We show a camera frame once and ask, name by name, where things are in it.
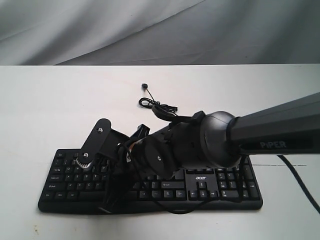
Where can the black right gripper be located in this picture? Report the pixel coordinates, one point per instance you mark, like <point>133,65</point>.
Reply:
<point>124,167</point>

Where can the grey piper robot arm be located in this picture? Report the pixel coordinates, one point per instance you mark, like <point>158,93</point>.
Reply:
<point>217,140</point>

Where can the black acer keyboard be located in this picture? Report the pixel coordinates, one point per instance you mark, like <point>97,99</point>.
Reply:
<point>69,189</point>

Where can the grey backdrop cloth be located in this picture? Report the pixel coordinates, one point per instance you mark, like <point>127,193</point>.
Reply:
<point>159,32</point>

